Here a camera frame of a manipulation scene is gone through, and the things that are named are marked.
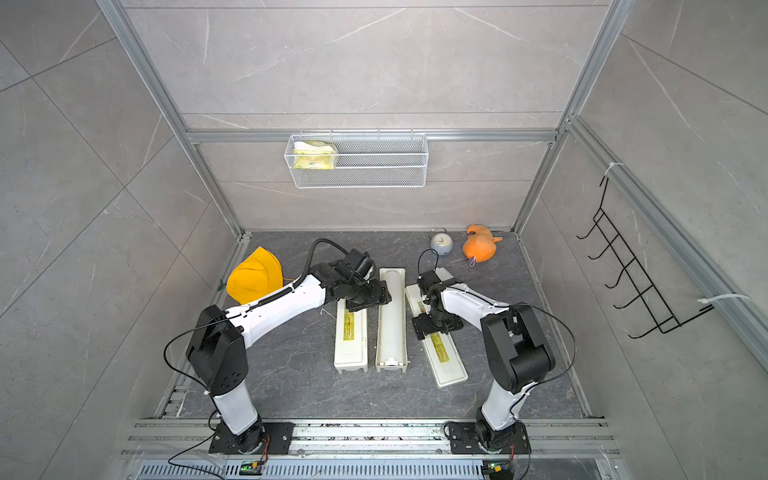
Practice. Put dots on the small grey alarm clock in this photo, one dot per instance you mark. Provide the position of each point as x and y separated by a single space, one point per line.
441 242

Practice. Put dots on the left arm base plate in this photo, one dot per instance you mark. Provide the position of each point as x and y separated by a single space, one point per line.
273 437

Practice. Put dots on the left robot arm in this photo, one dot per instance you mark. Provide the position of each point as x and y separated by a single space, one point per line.
217 350

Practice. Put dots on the white wrap dispenser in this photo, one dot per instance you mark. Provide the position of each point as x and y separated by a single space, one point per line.
351 339
408 314

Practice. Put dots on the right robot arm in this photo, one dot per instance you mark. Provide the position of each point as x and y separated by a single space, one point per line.
517 352

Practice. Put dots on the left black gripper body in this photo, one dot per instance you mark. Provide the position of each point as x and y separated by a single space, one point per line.
367 295

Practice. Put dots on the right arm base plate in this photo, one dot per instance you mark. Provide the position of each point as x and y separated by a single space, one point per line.
477 437

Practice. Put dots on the orange plush toy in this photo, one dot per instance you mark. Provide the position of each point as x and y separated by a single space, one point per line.
481 244

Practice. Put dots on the white wire mesh basket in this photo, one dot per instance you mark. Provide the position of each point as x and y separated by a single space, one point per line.
366 160

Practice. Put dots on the yellow cap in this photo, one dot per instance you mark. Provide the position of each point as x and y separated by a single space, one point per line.
259 275

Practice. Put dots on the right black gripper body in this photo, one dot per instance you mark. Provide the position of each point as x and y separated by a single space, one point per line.
435 322

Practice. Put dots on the black wire hook rack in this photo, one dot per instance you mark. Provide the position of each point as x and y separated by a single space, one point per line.
633 272

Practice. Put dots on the yellow wipes packet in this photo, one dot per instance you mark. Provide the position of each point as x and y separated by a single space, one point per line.
314 155

